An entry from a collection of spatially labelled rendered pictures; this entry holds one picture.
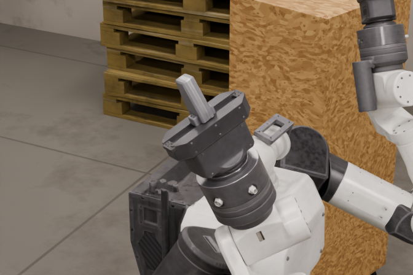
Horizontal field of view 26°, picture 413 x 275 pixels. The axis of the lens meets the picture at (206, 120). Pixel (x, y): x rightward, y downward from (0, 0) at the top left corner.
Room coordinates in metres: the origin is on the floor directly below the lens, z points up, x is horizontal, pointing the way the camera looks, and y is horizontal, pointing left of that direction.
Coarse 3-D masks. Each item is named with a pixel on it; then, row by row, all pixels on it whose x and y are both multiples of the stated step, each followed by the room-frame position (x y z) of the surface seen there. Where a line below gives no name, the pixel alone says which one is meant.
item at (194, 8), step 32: (128, 0) 4.72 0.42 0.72; (160, 0) 4.79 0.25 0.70; (192, 0) 4.53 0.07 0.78; (224, 0) 4.79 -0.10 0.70; (160, 32) 4.64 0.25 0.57; (192, 32) 4.55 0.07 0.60; (224, 32) 4.66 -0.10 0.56; (128, 64) 4.80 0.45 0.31; (160, 64) 4.90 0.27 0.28; (192, 64) 4.56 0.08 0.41; (224, 64) 4.47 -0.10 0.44; (128, 96) 4.71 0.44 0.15; (160, 96) 4.70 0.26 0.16
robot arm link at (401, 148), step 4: (408, 144) 1.52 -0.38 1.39; (412, 144) 1.51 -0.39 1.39; (400, 148) 1.53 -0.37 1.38; (404, 148) 1.52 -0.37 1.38; (408, 148) 1.52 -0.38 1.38; (412, 148) 1.51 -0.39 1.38; (400, 152) 1.53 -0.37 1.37; (404, 152) 1.52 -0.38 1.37; (408, 152) 1.52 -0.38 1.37; (412, 152) 1.51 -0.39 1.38; (404, 156) 1.52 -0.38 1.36; (408, 156) 1.52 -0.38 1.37; (412, 156) 1.51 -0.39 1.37; (404, 160) 1.53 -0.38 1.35; (408, 160) 1.52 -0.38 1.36; (412, 160) 1.51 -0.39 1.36; (408, 164) 1.52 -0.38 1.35; (412, 164) 1.51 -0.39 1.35; (408, 168) 1.52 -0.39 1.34; (412, 168) 1.51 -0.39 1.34; (408, 172) 1.53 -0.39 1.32; (412, 172) 1.51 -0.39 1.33; (412, 176) 1.51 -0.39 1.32; (412, 180) 1.52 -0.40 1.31; (412, 192) 1.57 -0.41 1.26; (412, 204) 1.51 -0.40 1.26; (412, 208) 1.50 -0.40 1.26
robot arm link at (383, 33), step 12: (360, 0) 1.64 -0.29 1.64; (372, 0) 1.59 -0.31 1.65; (384, 0) 1.59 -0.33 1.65; (372, 12) 1.58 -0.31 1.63; (384, 12) 1.58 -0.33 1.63; (372, 24) 1.59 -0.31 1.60; (384, 24) 1.58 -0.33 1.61; (396, 24) 1.58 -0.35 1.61; (360, 36) 1.59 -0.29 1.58; (372, 36) 1.57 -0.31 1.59; (384, 36) 1.56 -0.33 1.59; (396, 36) 1.57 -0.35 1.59; (408, 36) 1.60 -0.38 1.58; (360, 48) 1.59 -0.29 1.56; (372, 48) 1.56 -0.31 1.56
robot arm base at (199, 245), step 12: (192, 228) 1.21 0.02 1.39; (204, 228) 1.23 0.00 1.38; (180, 240) 1.17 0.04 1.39; (192, 240) 1.17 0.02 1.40; (204, 240) 1.19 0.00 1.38; (192, 252) 1.15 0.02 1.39; (204, 252) 1.15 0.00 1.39; (216, 252) 1.17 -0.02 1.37; (204, 264) 1.14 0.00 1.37; (216, 264) 1.14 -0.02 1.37
